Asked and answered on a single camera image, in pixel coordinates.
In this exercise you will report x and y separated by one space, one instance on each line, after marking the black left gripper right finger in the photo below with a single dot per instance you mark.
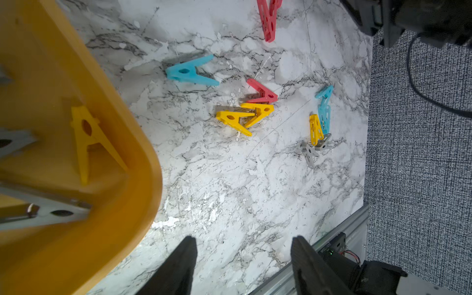
312 275

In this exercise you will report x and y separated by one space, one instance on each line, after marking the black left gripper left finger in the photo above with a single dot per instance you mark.
175 275

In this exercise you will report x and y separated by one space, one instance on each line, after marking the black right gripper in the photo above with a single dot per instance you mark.
438 22

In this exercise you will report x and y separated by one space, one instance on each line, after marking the yellow clothespin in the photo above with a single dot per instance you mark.
261 112
87 132
232 119
316 134

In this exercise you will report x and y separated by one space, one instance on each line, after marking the grey clothespin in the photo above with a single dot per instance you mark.
322 144
309 154
39 208
14 140

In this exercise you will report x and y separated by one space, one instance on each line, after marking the teal clothespin near box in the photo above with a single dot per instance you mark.
186 72

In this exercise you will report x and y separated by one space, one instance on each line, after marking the yellow plastic storage box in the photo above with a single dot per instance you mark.
51 72

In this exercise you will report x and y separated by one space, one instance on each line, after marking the teal clothespin right upper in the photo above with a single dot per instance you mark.
324 96

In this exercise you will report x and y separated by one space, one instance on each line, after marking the teal clothespin right lower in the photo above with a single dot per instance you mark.
324 113

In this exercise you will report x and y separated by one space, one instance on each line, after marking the red clothespin far lower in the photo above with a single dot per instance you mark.
268 17

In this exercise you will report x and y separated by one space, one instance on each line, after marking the red clothespin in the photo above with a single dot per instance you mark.
266 96
268 17

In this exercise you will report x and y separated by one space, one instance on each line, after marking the red clothespin centre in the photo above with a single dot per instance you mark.
266 96

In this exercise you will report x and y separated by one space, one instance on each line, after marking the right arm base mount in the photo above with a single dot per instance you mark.
373 277

